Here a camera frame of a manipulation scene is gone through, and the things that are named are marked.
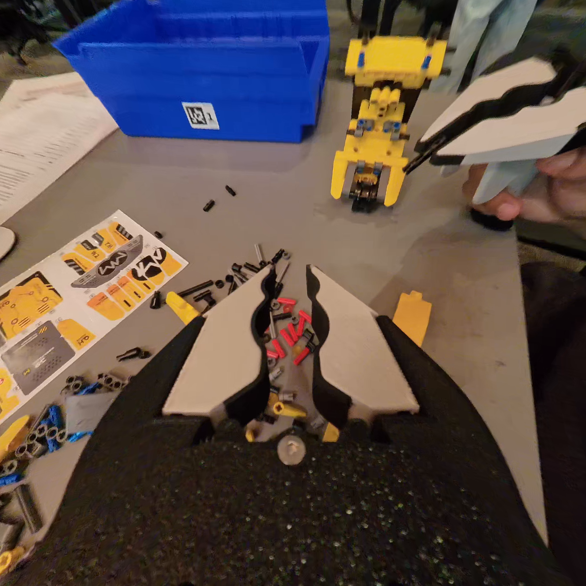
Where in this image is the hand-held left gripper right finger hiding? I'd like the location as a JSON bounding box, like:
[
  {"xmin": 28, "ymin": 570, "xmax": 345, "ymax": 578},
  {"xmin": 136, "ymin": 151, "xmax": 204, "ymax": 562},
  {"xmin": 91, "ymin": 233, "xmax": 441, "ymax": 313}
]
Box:
[{"xmin": 306, "ymin": 265, "xmax": 420, "ymax": 416}]

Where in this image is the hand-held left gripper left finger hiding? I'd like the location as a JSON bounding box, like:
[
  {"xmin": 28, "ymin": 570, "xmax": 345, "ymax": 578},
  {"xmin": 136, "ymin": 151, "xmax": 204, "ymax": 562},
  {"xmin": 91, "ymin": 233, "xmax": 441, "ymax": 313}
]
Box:
[{"xmin": 161, "ymin": 266, "xmax": 277, "ymax": 418}]

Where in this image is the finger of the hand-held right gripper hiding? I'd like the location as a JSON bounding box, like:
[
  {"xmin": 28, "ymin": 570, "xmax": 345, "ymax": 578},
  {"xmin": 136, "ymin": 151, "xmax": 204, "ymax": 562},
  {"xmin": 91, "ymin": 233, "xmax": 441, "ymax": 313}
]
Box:
[
  {"xmin": 429, "ymin": 86, "xmax": 586, "ymax": 166},
  {"xmin": 418, "ymin": 56, "xmax": 559, "ymax": 146}
]

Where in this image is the pile of small building pieces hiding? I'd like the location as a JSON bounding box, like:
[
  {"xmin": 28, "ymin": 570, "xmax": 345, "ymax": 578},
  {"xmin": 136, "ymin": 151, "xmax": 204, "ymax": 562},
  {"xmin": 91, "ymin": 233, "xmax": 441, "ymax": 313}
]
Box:
[{"xmin": 0, "ymin": 243, "xmax": 342, "ymax": 575}]

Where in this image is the person's right hand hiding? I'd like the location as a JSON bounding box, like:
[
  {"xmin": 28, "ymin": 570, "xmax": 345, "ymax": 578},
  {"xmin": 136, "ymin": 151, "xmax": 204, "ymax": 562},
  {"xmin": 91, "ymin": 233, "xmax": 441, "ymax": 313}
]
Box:
[{"xmin": 462, "ymin": 149, "xmax": 586, "ymax": 225}]

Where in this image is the yellow curved piece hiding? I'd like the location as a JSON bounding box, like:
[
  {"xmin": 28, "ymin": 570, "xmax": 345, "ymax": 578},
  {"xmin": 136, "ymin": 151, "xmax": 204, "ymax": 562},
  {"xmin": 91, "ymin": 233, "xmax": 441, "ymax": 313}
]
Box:
[{"xmin": 165, "ymin": 291, "xmax": 202, "ymax": 326}]

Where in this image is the yellow flat panel piece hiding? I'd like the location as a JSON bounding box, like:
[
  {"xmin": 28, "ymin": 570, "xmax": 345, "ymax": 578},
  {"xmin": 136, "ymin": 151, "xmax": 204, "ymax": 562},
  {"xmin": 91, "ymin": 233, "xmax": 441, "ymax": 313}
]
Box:
[{"xmin": 392, "ymin": 290, "xmax": 433, "ymax": 349}]

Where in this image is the long black axle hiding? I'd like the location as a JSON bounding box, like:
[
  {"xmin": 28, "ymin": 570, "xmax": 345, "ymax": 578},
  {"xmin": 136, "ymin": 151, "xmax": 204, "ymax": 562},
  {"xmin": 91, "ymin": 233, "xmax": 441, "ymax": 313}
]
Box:
[{"xmin": 176, "ymin": 280, "xmax": 215, "ymax": 298}]

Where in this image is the yellow toy forklift model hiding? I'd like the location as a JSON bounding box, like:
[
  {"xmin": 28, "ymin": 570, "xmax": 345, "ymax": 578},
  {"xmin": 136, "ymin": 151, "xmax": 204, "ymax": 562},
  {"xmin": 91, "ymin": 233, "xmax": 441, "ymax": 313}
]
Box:
[{"xmin": 330, "ymin": 36, "xmax": 449, "ymax": 214}]

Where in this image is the yellow grey sticker sheet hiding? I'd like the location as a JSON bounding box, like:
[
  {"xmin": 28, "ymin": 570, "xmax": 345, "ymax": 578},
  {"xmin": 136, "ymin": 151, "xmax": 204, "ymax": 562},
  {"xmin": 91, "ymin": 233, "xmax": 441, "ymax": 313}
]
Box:
[{"xmin": 0, "ymin": 209, "xmax": 189, "ymax": 424}]

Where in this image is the printed paper sheet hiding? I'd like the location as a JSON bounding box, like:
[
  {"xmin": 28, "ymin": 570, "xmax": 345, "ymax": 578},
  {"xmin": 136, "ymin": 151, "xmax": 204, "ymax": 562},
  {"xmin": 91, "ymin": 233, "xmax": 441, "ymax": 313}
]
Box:
[{"xmin": 0, "ymin": 72, "xmax": 120, "ymax": 225}]

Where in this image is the blue plastic bin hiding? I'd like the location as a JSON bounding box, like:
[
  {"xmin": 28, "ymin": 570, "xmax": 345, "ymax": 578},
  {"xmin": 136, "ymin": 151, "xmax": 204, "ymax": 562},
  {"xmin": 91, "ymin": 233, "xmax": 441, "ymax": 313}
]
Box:
[{"xmin": 52, "ymin": 0, "xmax": 331, "ymax": 144}]

